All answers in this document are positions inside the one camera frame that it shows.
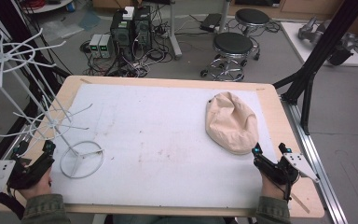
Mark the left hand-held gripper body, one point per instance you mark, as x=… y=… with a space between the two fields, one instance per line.
x=28 y=174

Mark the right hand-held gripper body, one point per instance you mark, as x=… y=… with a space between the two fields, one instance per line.
x=284 y=170

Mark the beige hat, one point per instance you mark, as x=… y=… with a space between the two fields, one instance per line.
x=231 y=123

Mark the person's left hand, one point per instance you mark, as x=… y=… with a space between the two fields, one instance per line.
x=39 y=187

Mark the person's right hand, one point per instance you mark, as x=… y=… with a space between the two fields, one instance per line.
x=272 y=188

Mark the wooden table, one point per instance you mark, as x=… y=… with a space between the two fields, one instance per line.
x=292 y=124

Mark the white table mat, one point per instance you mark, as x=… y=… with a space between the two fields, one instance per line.
x=155 y=146

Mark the black round stool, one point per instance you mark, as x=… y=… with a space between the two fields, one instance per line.
x=232 y=53
x=252 y=18

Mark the white floor platform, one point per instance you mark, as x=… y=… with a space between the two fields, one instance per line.
x=295 y=40

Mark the grey power supply unit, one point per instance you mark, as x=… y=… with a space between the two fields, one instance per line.
x=106 y=46
x=94 y=46

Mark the black computer tower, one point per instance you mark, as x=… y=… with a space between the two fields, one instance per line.
x=143 y=28
x=121 y=35

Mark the flat black box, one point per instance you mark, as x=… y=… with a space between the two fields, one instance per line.
x=210 y=21

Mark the grey metal desk leg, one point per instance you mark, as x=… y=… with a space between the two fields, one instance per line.
x=224 y=15
x=174 y=34

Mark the white round table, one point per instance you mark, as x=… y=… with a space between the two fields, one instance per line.
x=48 y=5

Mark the white box with black device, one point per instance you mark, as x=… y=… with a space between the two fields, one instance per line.
x=128 y=13

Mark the aluminium rail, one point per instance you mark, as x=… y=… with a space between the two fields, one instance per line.
x=317 y=161

